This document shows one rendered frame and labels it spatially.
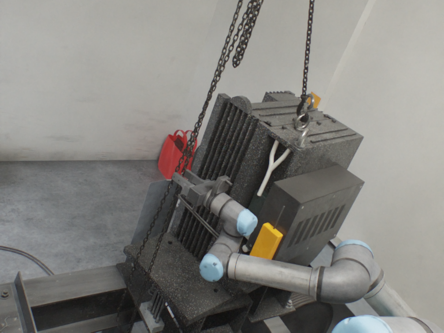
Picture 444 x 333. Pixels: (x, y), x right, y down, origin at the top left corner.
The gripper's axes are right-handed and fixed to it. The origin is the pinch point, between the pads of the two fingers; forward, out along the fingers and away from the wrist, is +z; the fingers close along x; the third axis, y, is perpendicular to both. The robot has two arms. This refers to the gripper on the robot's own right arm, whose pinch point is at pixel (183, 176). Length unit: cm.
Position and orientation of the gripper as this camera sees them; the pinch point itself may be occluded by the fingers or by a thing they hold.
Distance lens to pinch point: 170.2
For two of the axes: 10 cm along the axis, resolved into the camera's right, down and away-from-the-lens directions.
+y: -3.3, 8.7, 3.7
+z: -7.4, -4.8, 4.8
